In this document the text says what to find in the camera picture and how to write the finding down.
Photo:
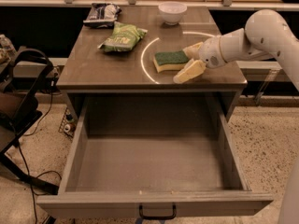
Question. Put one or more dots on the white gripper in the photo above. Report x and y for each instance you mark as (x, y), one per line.
(209, 52)

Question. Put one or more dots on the green and yellow sponge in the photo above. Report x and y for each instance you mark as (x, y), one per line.
(170, 61)

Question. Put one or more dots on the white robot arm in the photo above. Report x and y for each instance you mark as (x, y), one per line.
(265, 35)

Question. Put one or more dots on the white bowl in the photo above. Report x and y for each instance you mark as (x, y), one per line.
(172, 12)

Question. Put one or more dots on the green chip bag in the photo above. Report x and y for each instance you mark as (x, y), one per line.
(124, 38)

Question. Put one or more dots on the grey wooden cabinet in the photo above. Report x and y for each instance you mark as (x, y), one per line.
(90, 70)

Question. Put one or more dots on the dark snack bag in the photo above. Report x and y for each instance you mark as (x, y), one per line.
(102, 15)

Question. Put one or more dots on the open grey drawer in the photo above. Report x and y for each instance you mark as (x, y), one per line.
(153, 150)

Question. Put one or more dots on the black chair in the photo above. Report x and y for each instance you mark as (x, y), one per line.
(18, 112)

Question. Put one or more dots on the clear plastic bottle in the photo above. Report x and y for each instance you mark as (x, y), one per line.
(7, 45)

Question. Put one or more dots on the wire basket with items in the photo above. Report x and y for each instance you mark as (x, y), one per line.
(68, 124)

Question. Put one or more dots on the black drawer handle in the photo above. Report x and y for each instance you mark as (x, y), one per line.
(167, 213)

